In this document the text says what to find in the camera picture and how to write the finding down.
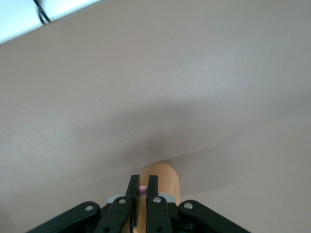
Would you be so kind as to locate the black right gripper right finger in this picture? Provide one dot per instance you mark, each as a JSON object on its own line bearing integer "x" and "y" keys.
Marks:
{"x": 155, "y": 206}

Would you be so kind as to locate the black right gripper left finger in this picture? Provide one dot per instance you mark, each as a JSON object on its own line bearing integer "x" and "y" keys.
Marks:
{"x": 126, "y": 204}

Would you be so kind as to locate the pink chopstick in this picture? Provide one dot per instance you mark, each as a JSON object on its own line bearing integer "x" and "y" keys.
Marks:
{"x": 142, "y": 190}

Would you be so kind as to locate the brown wooden cup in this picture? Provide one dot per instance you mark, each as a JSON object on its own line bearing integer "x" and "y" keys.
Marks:
{"x": 167, "y": 184}

